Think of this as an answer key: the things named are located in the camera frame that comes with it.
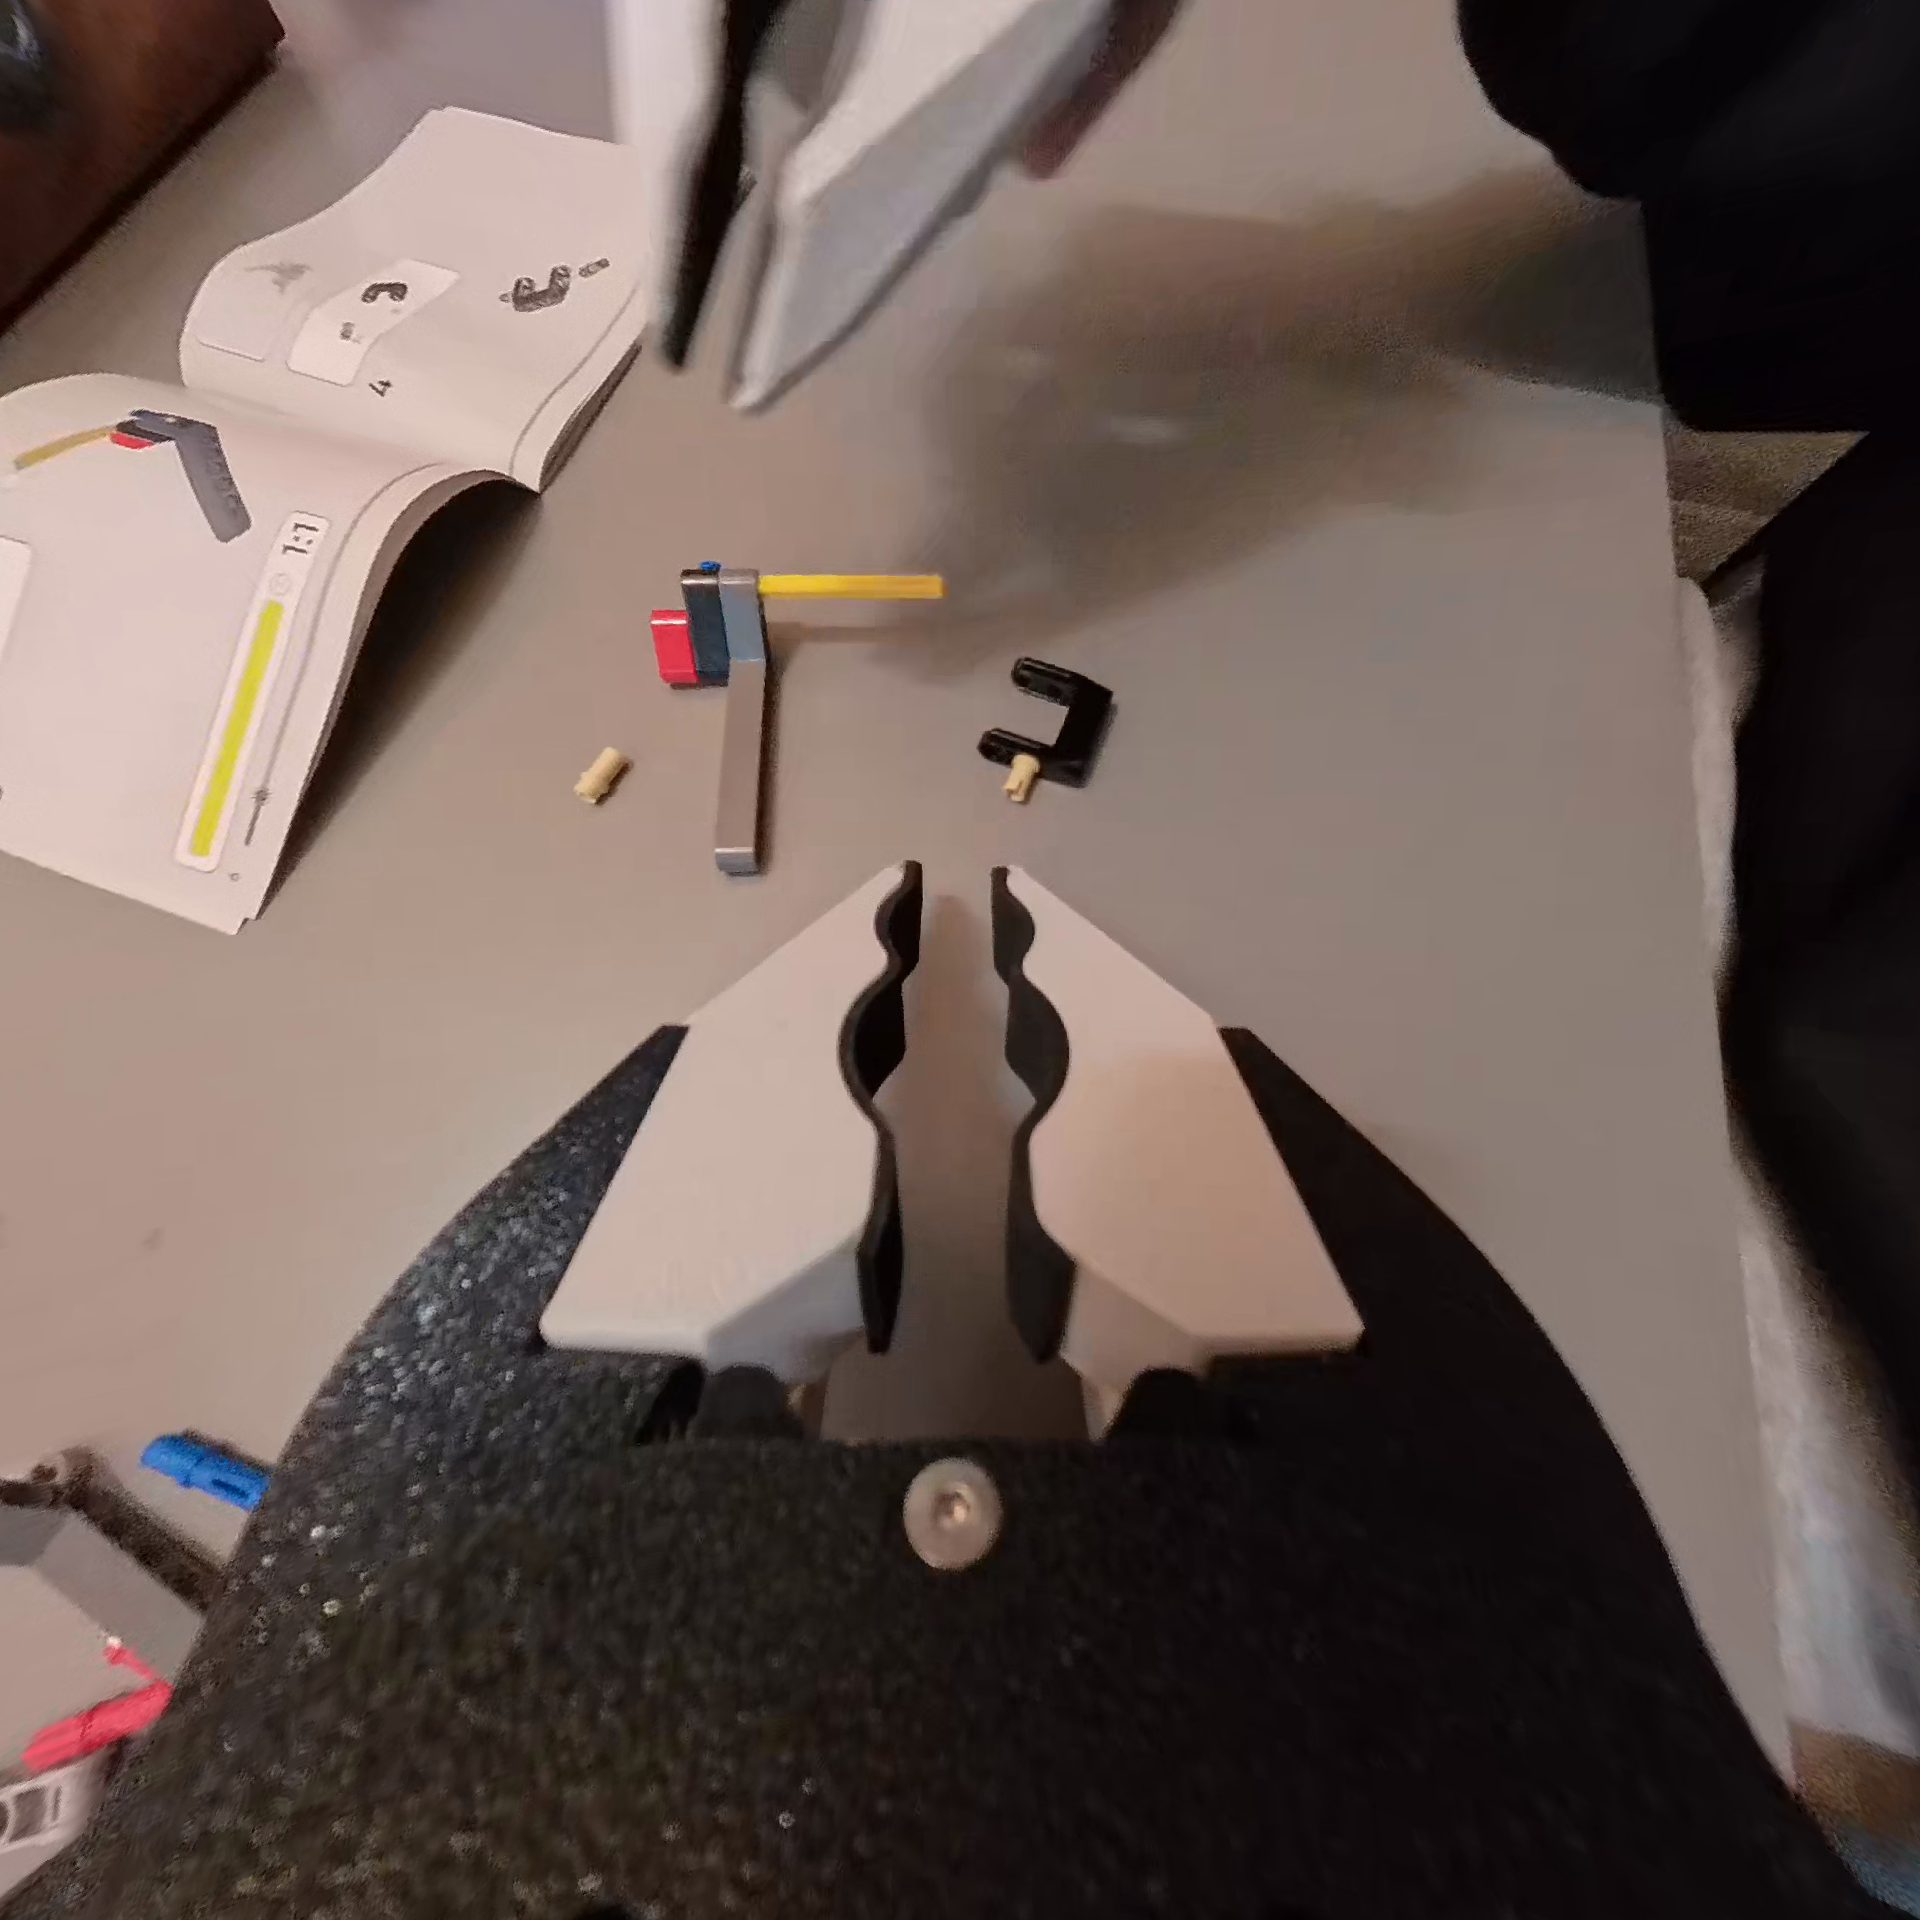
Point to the tan lego pin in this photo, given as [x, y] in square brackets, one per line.
[602, 776]

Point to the person's dark clothing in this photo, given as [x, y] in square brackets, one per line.
[1845, 900]

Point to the red lego piece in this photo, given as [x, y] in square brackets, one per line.
[89, 1724]

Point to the blue lego pin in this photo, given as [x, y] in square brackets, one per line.
[204, 1469]

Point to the open instruction booklet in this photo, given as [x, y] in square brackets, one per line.
[136, 632]

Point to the grey lego beam with yellow axle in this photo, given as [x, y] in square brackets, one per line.
[743, 749]

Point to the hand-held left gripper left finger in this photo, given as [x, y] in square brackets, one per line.
[719, 1187]

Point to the black lego bracket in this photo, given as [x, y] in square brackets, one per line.
[1083, 720]

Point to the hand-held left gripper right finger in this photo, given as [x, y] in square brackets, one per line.
[1171, 1199]

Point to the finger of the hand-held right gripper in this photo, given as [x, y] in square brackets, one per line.
[899, 181]
[668, 117]

